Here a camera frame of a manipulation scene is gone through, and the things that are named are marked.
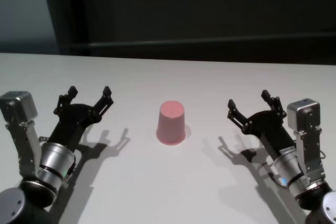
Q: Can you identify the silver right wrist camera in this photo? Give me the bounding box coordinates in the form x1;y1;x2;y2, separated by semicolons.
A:
286;98;321;133

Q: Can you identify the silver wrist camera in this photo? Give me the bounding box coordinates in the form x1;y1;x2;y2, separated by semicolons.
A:
286;98;321;133
0;90;38;125

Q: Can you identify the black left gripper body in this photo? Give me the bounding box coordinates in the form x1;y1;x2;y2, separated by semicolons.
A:
48;102;97;154

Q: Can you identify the grey right wrist camera bracket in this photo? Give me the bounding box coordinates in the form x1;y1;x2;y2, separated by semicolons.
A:
292;126;328;183

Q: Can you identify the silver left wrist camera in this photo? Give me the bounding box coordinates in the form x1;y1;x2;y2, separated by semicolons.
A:
0;90;38;125

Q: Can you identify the thin grey railing bar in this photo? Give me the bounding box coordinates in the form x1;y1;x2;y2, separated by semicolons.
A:
62;31;336;49

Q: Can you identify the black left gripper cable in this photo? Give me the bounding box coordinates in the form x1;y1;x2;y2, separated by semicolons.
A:
62;153;77;183

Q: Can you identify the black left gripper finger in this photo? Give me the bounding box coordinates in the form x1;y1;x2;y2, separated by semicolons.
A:
53;86;78;116
89;86;114;124

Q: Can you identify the pink plastic cup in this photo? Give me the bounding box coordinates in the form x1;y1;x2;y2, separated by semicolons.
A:
155;100;187;147

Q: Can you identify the black vertical frame post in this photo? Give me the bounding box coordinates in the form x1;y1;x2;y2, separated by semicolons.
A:
67;0;92;57

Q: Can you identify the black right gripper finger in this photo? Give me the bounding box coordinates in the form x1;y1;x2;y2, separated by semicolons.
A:
260;90;287;119
227;99;254;134

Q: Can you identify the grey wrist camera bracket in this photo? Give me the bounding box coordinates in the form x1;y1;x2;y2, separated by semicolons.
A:
4;121;42;180
292;126;328;183

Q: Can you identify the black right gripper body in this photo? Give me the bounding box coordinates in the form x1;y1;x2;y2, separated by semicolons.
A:
246;110;298;161

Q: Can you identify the grey left wrist camera bracket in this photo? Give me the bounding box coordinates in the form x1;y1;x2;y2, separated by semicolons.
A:
4;121;42;180

